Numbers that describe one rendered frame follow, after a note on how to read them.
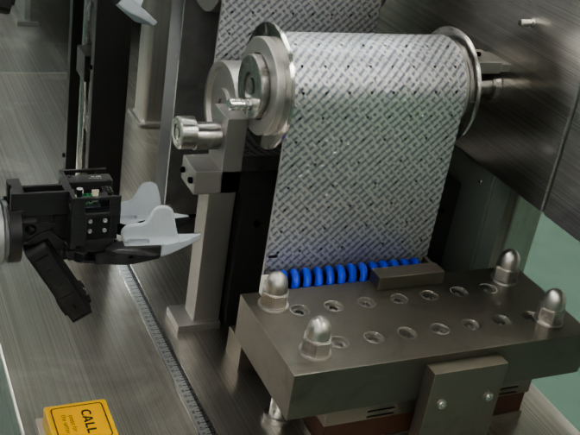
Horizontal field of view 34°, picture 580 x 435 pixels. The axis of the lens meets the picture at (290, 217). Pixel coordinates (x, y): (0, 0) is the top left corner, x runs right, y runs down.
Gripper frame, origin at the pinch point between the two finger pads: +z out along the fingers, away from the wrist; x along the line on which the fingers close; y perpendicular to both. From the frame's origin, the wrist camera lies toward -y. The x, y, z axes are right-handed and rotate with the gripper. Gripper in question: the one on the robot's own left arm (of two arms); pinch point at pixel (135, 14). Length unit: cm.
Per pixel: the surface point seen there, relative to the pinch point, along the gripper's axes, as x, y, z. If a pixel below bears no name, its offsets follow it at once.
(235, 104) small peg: -0.6, 0.1, 15.9
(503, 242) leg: 9, 13, 74
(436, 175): -5.1, 11.0, 41.5
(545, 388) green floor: 74, -2, 205
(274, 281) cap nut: -12.6, -11.1, 28.5
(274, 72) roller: -3.0, 5.9, 15.3
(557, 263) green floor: 138, 32, 247
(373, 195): -5.1, 3.7, 36.4
